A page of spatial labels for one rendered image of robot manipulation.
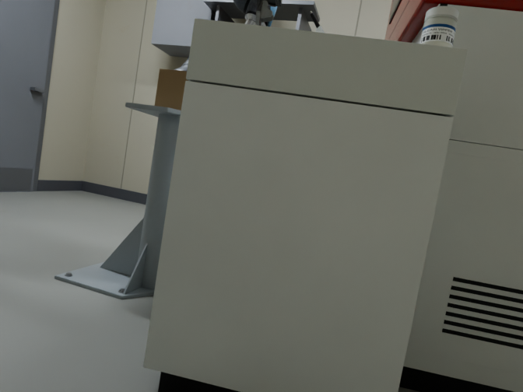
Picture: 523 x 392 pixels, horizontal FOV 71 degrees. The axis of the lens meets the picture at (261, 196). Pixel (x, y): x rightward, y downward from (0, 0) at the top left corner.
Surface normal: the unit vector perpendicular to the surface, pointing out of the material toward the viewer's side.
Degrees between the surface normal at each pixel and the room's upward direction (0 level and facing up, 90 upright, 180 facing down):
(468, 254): 90
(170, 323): 90
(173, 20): 90
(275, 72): 90
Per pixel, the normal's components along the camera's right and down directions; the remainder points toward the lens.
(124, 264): -0.29, 0.02
